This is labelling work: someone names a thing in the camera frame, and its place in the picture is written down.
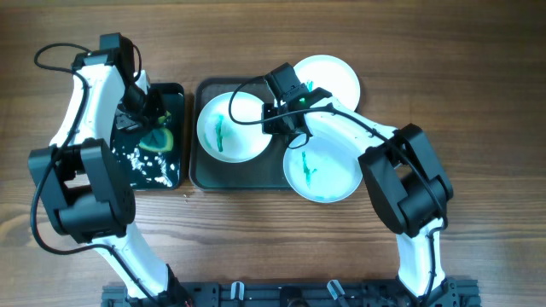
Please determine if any white plate stained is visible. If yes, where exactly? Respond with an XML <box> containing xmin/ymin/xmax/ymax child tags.
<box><xmin>293</xmin><ymin>55</ymin><xmax>361</xmax><ymax>111</ymax></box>
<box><xmin>197</xmin><ymin>92</ymin><xmax>272</xmax><ymax>163</ymax></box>

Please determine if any dark grey serving tray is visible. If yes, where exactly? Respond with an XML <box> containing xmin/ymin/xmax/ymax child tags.
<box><xmin>189</xmin><ymin>77</ymin><xmax>291</xmax><ymax>191</ymax></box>

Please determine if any black water tray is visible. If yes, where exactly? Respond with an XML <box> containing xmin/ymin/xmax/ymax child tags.
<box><xmin>111</xmin><ymin>83</ymin><xmax>185</xmax><ymax>190</ymax></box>

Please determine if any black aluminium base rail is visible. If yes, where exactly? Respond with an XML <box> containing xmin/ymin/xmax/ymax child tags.
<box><xmin>101</xmin><ymin>279</ymin><xmax>482</xmax><ymax>307</ymax></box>

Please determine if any green yellow sponge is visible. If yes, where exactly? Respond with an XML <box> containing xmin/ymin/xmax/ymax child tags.
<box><xmin>138</xmin><ymin>112</ymin><xmax>174</xmax><ymax>153</ymax></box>

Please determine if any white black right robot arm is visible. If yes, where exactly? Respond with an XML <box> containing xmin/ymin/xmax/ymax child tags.
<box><xmin>262</xmin><ymin>63</ymin><xmax>453</xmax><ymax>306</ymax></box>

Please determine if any light blue plate stained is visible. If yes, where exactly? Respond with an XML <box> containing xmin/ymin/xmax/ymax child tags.
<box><xmin>282</xmin><ymin>134</ymin><xmax>363</xmax><ymax>203</ymax></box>

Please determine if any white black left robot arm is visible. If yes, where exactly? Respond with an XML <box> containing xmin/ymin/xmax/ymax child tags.
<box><xmin>28</xmin><ymin>33</ymin><xmax>193</xmax><ymax>306</ymax></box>

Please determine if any white plate top stained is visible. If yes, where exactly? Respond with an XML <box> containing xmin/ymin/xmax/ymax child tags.
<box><xmin>293</xmin><ymin>55</ymin><xmax>361</xmax><ymax>111</ymax></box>

